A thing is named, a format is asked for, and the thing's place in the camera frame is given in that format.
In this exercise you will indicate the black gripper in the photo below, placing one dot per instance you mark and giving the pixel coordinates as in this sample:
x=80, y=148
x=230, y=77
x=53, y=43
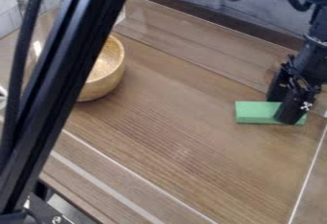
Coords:
x=295, y=85

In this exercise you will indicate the green rectangular block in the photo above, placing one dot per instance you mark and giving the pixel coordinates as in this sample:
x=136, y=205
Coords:
x=267, y=112

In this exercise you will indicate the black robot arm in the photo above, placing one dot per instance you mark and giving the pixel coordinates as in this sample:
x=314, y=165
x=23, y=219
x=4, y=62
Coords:
x=315, y=38

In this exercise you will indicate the wooden bowl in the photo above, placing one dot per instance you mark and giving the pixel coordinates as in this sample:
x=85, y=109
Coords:
x=107, y=71

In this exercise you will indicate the black metal bracket with screw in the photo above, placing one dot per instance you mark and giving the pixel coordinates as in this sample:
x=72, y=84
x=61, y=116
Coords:
x=40, y=213

